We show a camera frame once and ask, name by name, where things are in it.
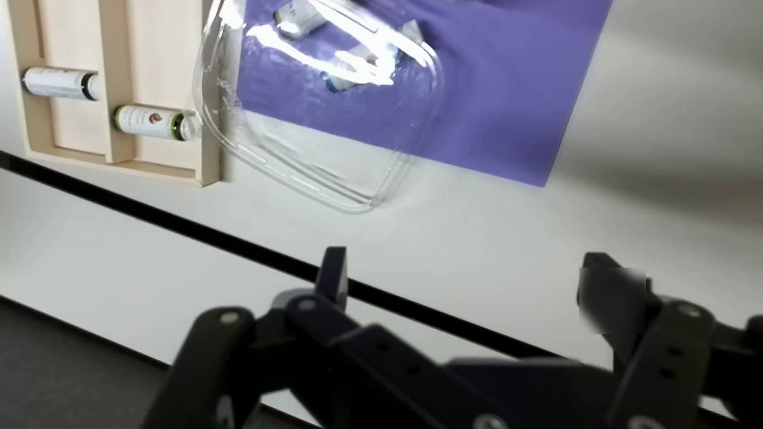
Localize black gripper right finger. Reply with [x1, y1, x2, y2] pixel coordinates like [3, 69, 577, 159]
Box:
[574, 251, 763, 429]

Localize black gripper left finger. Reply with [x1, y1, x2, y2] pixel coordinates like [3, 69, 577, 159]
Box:
[141, 246, 510, 429]

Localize clear plastic clamshell container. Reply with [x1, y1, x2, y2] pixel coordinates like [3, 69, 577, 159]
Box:
[192, 0, 449, 215]

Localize white marker tubes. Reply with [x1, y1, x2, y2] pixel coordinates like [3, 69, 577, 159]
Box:
[110, 102, 200, 143]

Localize purple mat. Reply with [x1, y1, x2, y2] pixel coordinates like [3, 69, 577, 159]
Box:
[233, 0, 616, 188]

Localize wooden tray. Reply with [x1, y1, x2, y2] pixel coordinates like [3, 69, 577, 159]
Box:
[8, 0, 223, 188]

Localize white bottle black cap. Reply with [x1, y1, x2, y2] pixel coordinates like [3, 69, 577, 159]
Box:
[18, 64, 102, 102]

